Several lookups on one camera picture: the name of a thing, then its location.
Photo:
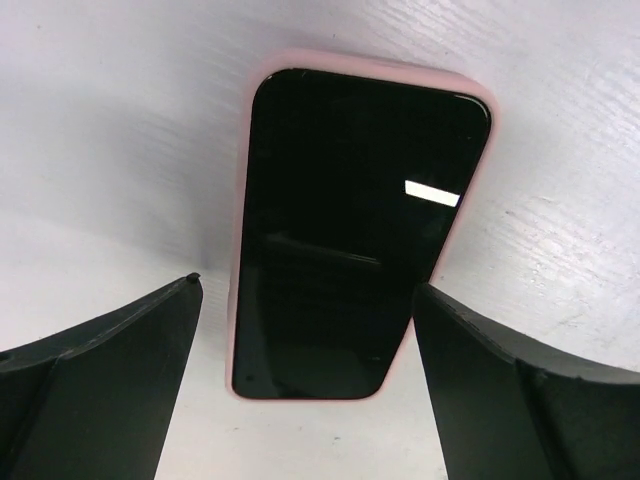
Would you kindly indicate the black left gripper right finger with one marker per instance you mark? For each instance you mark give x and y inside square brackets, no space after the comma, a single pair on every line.
[507,406]

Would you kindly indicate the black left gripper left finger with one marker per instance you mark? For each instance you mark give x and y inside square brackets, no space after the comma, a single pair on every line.
[95,401]

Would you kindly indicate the phone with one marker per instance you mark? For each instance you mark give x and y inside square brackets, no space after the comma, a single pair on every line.
[352,175]

